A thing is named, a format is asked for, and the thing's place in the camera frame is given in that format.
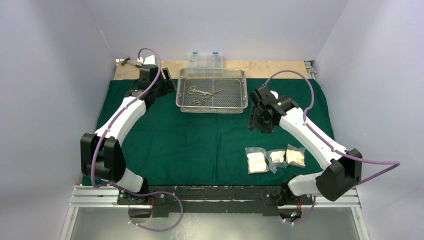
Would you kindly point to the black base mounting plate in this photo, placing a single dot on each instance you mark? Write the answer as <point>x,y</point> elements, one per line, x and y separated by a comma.
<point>267,200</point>

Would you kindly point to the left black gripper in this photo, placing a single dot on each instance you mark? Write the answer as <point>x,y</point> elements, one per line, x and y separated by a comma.
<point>168,86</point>

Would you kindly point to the metal wire mesh tray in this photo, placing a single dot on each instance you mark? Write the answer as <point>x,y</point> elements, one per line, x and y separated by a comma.
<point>231,100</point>

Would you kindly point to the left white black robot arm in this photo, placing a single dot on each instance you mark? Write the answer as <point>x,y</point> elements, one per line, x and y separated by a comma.
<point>101,154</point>

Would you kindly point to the clear plastic compartment box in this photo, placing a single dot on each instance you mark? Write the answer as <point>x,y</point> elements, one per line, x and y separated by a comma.
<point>205,60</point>

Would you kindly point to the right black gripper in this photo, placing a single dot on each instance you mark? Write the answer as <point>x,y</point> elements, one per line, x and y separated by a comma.
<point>253,112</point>

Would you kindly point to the metal surgical instruments pile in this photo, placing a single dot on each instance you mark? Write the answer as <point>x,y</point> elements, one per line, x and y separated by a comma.
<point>207,96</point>

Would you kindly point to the silver surgical scissors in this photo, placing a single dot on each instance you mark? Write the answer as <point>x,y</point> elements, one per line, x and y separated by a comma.
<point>193,90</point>

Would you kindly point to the small black-handled hammer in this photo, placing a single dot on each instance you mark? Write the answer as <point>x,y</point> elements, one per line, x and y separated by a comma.
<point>126,61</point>

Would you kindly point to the white gauze packet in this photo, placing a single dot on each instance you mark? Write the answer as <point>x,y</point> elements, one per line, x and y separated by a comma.
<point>256,160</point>

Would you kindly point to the right side aluminium rail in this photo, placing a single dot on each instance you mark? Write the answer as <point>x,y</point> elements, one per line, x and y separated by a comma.
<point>311,71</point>

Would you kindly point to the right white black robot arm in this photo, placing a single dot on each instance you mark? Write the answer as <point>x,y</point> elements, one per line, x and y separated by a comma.
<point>340,172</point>

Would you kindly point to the dark green surgical drape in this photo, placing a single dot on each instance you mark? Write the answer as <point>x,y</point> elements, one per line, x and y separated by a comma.
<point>169,147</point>

